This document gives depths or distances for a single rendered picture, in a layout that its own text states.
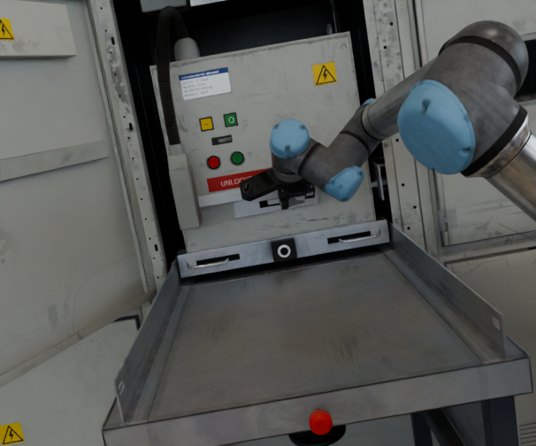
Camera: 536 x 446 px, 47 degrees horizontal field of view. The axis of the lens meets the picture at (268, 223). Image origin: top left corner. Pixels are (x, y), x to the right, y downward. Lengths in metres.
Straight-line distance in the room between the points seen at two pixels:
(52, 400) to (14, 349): 0.44
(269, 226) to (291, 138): 0.44
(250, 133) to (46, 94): 0.48
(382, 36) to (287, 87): 0.25
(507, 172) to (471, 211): 0.73
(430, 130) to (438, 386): 0.36
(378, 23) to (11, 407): 1.31
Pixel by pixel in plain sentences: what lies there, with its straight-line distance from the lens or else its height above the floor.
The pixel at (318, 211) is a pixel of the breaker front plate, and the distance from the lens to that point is 1.57.
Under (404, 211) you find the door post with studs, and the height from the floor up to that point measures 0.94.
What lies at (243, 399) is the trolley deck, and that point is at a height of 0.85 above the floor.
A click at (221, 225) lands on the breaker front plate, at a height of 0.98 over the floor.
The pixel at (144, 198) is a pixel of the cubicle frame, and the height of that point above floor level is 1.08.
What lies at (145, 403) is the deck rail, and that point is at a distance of 0.99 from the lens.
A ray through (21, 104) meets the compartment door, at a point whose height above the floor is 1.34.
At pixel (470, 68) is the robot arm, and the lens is 0.85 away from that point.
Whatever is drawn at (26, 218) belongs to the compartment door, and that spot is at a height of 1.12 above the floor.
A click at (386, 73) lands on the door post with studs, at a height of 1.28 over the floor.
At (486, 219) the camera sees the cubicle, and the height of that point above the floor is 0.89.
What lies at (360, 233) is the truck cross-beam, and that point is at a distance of 1.59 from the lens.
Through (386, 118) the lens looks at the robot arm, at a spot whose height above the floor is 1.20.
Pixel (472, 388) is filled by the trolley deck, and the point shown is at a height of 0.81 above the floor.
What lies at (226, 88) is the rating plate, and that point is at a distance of 1.55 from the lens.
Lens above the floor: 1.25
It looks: 11 degrees down
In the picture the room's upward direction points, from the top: 10 degrees counter-clockwise
